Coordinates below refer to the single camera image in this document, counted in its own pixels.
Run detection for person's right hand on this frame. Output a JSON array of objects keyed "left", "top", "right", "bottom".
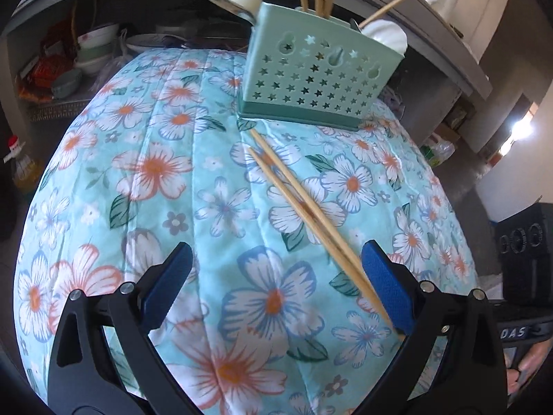
[{"left": 505, "top": 346, "right": 553, "bottom": 398}]

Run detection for green perforated utensil basket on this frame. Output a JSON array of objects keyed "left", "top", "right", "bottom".
[{"left": 237, "top": 1, "right": 404, "bottom": 132}]

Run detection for floral blue blanket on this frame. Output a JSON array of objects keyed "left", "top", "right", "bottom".
[{"left": 13, "top": 47, "right": 480, "bottom": 415}]

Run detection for red snack packets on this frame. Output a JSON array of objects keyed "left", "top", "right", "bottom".
[{"left": 17, "top": 41, "right": 74, "bottom": 104}]

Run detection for clear plastic bag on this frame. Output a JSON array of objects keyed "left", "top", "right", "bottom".
[{"left": 93, "top": 30, "right": 130, "bottom": 91}]

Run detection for white patterned bowl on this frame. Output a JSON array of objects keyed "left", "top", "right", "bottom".
[{"left": 78, "top": 24, "right": 120, "bottom": 49}]

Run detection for metal shelf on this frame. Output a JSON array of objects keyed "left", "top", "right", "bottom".
[{"left": 26, "top": 95, "right": 93, "bottom": 122}]

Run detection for white plate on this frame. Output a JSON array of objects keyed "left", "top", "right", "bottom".
[{"left": 125, "top": 32, "right": 188, "bottom": 55}]

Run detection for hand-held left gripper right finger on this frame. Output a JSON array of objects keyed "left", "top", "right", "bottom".
[{"left": 360, "top": 239, "right": 508, "bottom": 415}]

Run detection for cooking oil bottle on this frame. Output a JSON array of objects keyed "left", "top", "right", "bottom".
[{"left": 3, "top": 135, "right": 41, "bottom": 192}]

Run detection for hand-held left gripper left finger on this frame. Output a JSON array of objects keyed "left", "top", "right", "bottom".
[{"left": 47, "top": 241, "right": 194, "bottom": 415}]

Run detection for metal spoon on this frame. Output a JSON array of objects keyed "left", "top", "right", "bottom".
[{"left": 202, "top": 0, "right": 257, "bottom": 24}]

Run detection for pale green bowl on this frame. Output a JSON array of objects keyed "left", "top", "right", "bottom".
[{"left": 75, "top": 45, "right": 116, "bottom": 62}]

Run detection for cardboard box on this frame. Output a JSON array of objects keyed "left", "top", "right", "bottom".
[{"left": 436, "top": 108, "right": 469, "bottom": 139}]

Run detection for green yellow plastic packet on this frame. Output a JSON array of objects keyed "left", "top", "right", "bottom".
[{"left": 421, "top": 134, "right": 456, "bottom": 168}]

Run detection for grey concrete counter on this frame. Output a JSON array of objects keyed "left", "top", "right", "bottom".
[{"left": 0, "top": 0, "right": 493, "bottom": 100}]

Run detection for small green bowl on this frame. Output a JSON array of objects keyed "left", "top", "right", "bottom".
[{"left": 51, "top": 69, "right": 83, "bottom": 99}]

